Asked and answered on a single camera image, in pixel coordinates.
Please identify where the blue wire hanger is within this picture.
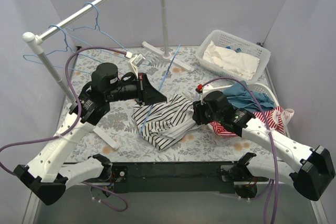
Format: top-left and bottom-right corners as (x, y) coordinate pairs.
(23, 24), (103, 74)
(139, 44), (181, 134)
(65, 2), (153, 67)

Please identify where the black white striped tank top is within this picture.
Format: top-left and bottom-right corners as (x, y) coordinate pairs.
(132, 94), (199, 151)

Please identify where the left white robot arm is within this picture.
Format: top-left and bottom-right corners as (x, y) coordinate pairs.
(14, 63), (167, 206)

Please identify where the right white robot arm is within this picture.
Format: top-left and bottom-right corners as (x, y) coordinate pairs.
(193, 91), (335, 201)

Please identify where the floral table mat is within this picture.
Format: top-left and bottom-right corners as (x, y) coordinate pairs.
(66, 47), (272, 163)

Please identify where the white oval laundry basket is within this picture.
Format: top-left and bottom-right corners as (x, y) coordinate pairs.
(224, 83), (279, 122)

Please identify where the white cloth in basket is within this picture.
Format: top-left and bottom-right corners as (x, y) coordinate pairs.
(203, 41), (260, 80)

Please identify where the red white striped garment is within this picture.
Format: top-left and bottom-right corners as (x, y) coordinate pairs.
(207, 109), (285, 137)

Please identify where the pink white lace garment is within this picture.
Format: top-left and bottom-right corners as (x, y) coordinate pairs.
(271, 106), (295, 127)

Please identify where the white rectangular mesh basket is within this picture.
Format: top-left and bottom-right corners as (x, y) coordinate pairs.
(195, 30), (271, 83)

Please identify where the white clothes rack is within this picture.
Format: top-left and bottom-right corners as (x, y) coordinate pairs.
(22, 0), (195, 151)

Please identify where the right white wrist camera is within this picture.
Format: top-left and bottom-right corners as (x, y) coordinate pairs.
(195, 84), (216, 96)

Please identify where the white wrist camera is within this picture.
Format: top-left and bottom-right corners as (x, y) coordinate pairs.
(125, 51), (146, 78)
(195, 84), (216, 96)

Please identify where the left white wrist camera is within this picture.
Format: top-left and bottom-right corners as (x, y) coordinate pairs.
(125, 51), (146, 78)

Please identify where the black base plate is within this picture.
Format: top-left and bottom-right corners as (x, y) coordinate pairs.
(89, 162), (267, 198)

